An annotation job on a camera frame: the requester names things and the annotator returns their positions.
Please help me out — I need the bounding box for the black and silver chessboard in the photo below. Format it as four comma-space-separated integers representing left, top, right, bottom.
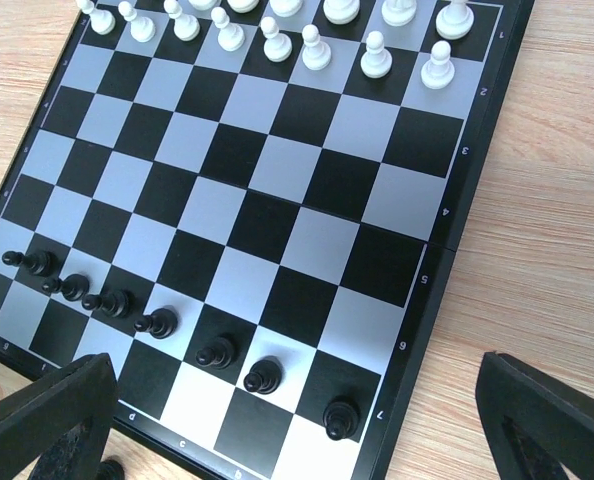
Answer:
0, 1, 532, 479

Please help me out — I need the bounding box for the white king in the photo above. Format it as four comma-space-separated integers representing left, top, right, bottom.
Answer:
269, 0, 303, 18

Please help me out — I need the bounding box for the white queen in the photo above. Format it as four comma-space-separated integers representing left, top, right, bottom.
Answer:
227, 0, 259, 14

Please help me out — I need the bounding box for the white rook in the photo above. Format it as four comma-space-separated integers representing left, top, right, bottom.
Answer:
435, 0, 474, 40

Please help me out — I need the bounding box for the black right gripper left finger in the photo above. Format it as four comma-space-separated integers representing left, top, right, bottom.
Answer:
0, 353, 117, 479

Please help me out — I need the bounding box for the black pawn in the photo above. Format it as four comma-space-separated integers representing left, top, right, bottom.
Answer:
133, 307, 178, 340
195, 335, 237, 370
81, 290, 130, 318
322, 396, 360, 441
41, 273, 90, 301
243, 357, 283, 395

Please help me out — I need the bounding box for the white knight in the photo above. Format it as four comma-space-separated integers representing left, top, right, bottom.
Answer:
381, 0, 417, 27

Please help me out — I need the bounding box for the white pawn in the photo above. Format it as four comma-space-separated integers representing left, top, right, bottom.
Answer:
260, 16, 292, 63
302, 24, 332, 71
75, 0, 116, 35
211, 7, 245, 52
118, 1, 156, 43
360, 31, 392, 79
421, 40, 455, 90
163, 0, 200, 41

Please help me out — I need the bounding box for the white bishop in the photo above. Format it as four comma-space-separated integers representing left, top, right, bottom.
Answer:
323, 0, 360, 25
189, 0, 220, 12

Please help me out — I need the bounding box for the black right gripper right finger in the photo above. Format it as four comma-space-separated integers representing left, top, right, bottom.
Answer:
476, 352, 594, 479

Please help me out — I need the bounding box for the black chess piece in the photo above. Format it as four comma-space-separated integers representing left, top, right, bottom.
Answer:
95, 460, 125, 480
1, 250, 55, 277

